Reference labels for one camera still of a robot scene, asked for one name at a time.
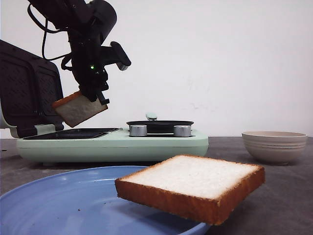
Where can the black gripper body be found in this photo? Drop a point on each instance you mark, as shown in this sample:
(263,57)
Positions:
(86,60)

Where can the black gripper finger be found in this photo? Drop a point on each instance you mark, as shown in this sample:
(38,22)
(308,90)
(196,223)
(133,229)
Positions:
(87,91)
(101,98)

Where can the toast bread slice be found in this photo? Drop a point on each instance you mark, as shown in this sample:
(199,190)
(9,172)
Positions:
(76,108)
(198,188)

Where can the breakfast maker hinged lid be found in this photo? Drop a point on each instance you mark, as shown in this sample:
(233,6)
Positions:
(29,85)

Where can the beige ribbed bowl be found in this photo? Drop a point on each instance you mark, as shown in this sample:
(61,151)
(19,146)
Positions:
(274,147)

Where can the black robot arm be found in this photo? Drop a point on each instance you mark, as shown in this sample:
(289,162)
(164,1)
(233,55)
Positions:
(87,25)

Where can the mint green breakfast maker base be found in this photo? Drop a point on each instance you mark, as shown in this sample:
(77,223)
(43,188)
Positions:
(89,145)

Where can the left silver control knob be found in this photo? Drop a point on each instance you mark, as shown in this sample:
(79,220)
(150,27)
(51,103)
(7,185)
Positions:
(138,130)

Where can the silver control knob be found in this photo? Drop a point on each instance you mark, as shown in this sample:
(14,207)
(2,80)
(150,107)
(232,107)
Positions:
(138,130)
(182,131)

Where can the right silver control knob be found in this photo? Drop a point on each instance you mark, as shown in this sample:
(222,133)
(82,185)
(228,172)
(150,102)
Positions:
(182,131)

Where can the blue round plate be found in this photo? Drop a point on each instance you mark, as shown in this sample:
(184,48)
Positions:
(85,202)

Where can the black wrist camera on gripper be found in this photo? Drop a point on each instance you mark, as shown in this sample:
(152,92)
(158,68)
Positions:
(114,54)

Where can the black frying pan green handle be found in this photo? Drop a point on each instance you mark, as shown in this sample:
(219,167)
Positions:
(155,126)

